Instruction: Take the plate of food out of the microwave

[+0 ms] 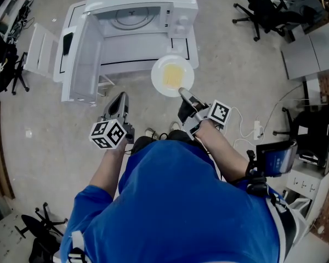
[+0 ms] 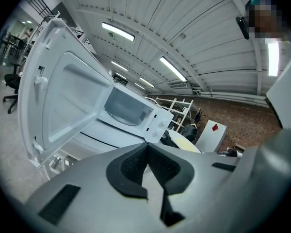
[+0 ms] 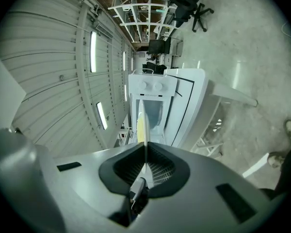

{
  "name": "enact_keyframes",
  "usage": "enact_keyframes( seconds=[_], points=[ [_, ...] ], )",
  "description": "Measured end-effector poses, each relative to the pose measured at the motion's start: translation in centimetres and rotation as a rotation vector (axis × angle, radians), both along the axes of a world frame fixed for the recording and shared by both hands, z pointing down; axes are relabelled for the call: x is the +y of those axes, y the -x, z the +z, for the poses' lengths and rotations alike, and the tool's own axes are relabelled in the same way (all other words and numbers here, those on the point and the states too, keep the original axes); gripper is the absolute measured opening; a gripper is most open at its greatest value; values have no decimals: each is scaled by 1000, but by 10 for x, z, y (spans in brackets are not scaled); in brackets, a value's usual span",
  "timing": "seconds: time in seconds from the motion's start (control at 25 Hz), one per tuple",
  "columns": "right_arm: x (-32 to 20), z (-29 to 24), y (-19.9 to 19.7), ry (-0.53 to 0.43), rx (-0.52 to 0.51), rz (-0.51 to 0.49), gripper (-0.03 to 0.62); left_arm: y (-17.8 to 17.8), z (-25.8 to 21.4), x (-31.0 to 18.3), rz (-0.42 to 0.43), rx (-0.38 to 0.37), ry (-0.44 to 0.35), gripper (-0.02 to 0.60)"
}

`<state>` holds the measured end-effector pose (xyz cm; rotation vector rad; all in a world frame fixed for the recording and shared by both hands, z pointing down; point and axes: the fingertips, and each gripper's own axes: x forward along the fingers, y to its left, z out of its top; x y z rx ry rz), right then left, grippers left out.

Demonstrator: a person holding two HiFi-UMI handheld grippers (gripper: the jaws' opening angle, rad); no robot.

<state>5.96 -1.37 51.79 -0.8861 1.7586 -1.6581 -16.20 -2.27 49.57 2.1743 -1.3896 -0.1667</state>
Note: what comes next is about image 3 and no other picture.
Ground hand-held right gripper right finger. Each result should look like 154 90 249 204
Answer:
133 141 276 233

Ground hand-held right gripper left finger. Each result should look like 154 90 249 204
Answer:
35 141 147 233

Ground white plate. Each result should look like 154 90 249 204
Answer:
135 100 151 176

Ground white microwave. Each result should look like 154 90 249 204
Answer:
128 69 179 147

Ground white stool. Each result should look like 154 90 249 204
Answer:
191 98 225 159

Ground person's dark trousers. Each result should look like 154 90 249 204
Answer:
259 139 291 201

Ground white table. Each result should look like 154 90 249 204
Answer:
163 67 259 155

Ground ceiling air vent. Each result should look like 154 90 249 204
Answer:
95 23 114 39

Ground black monitor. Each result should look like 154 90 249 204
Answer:
148 39 172 55

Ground white metal shelf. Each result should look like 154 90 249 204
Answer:
107 0 178 44

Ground black office chair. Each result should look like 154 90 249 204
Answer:
152 0 215 33

